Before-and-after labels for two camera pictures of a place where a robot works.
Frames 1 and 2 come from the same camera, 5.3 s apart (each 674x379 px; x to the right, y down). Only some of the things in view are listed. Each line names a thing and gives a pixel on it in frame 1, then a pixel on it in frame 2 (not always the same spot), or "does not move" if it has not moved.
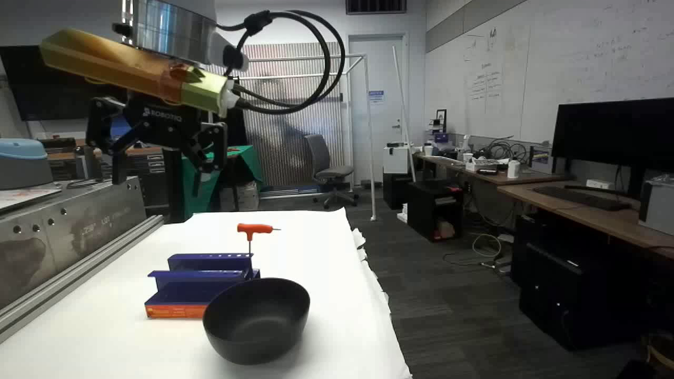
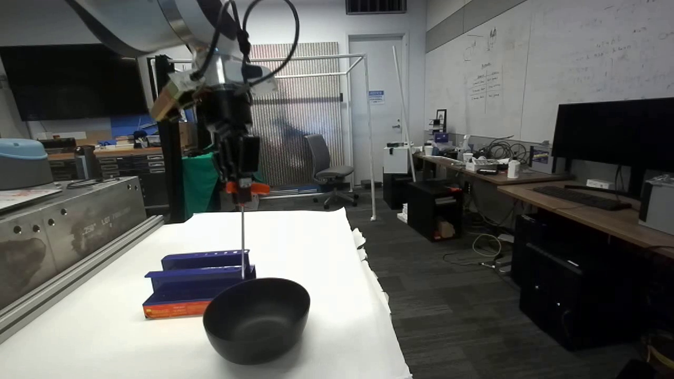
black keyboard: x=589 y=196 does not move
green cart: x=205 y=175 does not move
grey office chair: x=332 y=180 does not move
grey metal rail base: x=51 y=243 does not move
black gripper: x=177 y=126 -> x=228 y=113
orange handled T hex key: x=256 y=227 -> x=245 y=187
